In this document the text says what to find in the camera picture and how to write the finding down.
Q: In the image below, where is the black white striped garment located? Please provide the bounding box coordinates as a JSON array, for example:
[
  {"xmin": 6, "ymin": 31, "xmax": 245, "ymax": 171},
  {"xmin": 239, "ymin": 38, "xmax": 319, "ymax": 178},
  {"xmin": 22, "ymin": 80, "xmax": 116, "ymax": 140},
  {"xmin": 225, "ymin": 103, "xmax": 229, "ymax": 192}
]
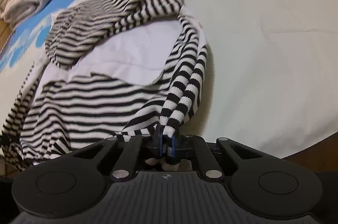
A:
[{"xmin": 1, "ymin": 0, "xmax": 208, "ymax": 170}]

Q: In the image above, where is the blue white patterned bedsheet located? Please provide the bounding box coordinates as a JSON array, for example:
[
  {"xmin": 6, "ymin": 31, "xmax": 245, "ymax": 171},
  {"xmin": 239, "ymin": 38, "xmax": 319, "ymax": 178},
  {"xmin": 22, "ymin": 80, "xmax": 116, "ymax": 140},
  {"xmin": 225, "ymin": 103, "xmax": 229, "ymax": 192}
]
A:
[{"xmin": 1, "ymin": 0, "xmax": 337, "ymax": 158}]

